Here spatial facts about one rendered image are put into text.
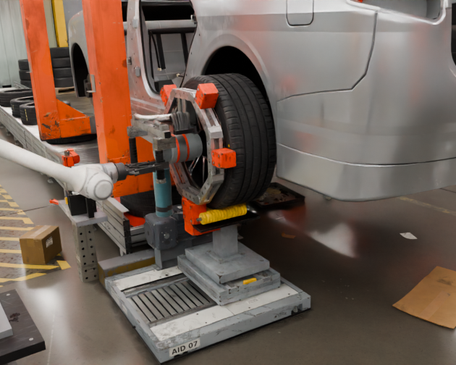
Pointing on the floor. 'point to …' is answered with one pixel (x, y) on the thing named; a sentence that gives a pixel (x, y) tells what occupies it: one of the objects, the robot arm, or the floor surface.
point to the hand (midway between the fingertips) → (159, 164)
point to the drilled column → (85, 253)
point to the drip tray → (279, 194)
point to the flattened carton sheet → (439, 298)
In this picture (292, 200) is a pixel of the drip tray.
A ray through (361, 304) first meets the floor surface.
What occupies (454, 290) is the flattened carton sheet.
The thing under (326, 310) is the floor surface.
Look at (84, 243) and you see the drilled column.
